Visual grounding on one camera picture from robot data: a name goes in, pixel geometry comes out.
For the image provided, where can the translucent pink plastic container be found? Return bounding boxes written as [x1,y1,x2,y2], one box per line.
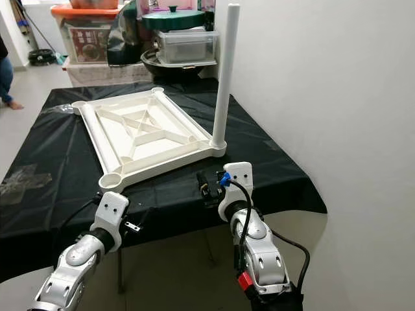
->
[156,0,195,10]

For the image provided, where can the black coiled hose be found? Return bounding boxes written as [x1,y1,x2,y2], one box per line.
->
[29,49,56,65]

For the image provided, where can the white chest freezer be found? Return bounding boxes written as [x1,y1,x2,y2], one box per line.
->
[26,3,60,56]

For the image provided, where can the black wok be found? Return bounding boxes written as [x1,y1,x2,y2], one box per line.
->
[139,49,215,84]

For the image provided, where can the orange-lidded storage box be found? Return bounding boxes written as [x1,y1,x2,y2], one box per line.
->
[51,5,121,64]

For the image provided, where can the black tablecloth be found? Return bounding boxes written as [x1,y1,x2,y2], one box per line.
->
[0,79,328,282]

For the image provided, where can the clear tape strip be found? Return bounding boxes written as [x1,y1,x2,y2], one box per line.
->
[47,104,80,117]

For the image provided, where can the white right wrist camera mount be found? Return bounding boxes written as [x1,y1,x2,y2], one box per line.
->
[217,162,255,221]

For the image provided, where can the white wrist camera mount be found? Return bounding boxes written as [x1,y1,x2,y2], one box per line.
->
[217,162,255,221]
[92,191,129,235]

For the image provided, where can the clear plastic storage container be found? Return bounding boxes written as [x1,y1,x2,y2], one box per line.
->
[152,29,218,65]

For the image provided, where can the framed picture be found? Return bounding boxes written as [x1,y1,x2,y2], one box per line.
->
[195,0,216,30]

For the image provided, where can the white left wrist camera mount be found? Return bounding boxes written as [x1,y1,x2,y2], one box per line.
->
[92,191,129,235]

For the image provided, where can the green pot lid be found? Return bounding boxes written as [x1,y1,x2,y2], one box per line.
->
[141,6,205,32]

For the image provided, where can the white plastic table top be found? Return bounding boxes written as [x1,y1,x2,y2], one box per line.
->
[71,87,228,194]

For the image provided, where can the steel cooking pot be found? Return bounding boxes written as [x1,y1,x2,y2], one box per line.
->
[68,0,121,10]

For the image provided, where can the clear tape cross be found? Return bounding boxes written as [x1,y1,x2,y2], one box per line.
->
[3,164,56,205]

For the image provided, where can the person in black apron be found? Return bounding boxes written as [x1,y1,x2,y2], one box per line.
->
[0,36,23,111]

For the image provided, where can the shiny black bag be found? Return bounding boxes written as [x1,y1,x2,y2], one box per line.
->
[107,0,150,65]

